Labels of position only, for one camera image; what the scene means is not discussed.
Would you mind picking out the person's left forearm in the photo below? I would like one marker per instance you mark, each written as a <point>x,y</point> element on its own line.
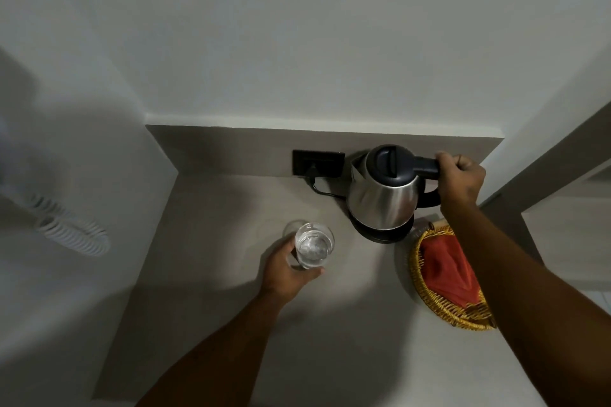
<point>219,354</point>

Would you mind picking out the person's left hand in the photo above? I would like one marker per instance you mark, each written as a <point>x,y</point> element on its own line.
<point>281,273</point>

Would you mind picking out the red cloth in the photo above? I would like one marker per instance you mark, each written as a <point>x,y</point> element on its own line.
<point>448,271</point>

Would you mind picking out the stainless steel electric kettle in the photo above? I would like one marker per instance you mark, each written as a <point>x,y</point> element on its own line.
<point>386,192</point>

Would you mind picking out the black wall socket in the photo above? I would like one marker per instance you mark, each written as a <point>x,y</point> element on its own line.
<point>318,163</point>

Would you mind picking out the black kettle base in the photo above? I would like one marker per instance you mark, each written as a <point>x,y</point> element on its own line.
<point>379,232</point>

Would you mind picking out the person's right forearm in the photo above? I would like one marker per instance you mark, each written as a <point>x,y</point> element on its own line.
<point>530,311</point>

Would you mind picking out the person's left thumb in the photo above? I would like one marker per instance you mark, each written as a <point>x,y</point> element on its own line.
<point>310,273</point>

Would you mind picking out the yellow wicker basket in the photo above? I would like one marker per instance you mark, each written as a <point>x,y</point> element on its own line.
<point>441,301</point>

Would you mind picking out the person's right fingers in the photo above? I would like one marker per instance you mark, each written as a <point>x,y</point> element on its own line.
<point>453,161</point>

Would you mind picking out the clear drinking glass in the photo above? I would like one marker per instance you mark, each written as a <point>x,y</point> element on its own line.
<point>313,245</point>

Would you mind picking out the person's right hand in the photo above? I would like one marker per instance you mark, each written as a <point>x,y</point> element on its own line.
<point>460,182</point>

